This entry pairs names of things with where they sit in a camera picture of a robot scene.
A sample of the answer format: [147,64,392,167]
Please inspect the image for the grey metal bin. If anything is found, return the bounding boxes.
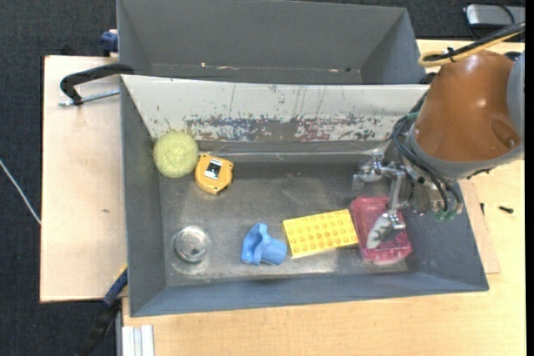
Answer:
[115,0,490,318]

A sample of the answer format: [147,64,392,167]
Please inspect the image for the blue plastic toy piece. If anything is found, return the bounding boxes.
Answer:
[240,223,289,267]

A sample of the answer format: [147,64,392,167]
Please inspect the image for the green fuzzy ball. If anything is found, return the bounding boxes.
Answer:
[152,130,200,179]

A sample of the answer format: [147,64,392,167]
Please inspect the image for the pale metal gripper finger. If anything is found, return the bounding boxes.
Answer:
[352,152,395,191]
[366,210,407,250]

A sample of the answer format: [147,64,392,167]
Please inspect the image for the pale wood flat board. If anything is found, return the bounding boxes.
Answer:
[39,55,129,303]

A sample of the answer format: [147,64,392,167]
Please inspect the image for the yellow tape measure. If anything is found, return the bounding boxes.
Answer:
[194,153,235,196]

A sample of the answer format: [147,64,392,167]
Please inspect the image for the yellow studded flat plate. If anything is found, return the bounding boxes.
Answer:
[282,208,360,260]

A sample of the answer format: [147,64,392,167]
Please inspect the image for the pink clear plastic box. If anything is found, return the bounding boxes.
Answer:
[348,195,414,266]

